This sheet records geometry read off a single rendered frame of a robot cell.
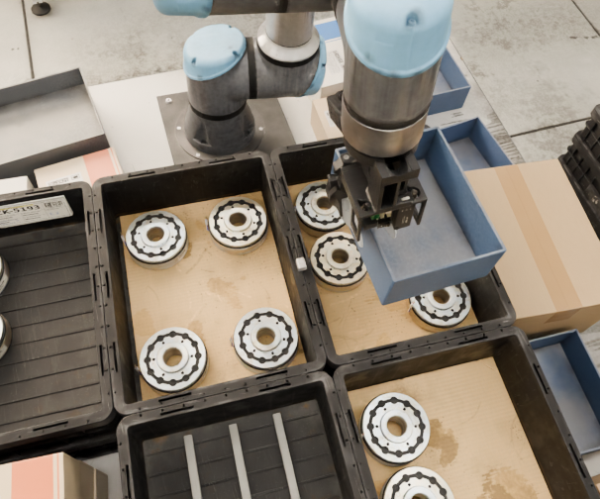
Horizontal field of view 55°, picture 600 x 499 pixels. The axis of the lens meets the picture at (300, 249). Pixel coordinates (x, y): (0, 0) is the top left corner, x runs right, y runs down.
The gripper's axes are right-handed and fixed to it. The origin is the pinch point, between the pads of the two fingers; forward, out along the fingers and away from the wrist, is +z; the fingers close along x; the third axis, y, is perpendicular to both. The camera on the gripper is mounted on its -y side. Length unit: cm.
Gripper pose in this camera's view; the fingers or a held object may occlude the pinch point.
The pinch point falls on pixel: (361, 218)
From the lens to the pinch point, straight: 72.0
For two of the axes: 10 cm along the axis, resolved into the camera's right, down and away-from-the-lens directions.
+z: 0.4, 4.5, 8.9
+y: 2.8, 8.5, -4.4
